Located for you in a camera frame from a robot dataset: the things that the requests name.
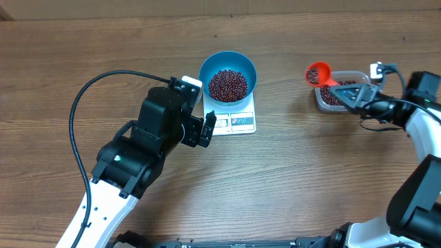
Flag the red scoop with blue handle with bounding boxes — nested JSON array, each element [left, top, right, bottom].
[[305, 61, 338, 88]]

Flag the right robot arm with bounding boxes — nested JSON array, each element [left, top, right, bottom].
[[327, 71, 440, 247]]

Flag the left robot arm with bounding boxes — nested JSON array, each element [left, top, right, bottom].
[[57, 76, 216, 247]]

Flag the white digital kitchen scale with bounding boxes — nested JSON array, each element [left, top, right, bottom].
[[203, 94, 256, 136]]

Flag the red beans in bowl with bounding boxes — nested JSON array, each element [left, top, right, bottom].
[[208, 70, 248, 103]]

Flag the teal plastic bowl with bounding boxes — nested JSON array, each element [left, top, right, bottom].
[[198, 51, 258, 105]]

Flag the red adzuki beans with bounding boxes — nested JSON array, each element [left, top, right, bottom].
[[320, 81, 357, 106]]

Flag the clear plastic container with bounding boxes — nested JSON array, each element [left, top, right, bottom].
[[314, 70, 371, 112]]

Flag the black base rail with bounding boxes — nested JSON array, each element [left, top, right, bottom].
[[105, 231, 329, 248]]

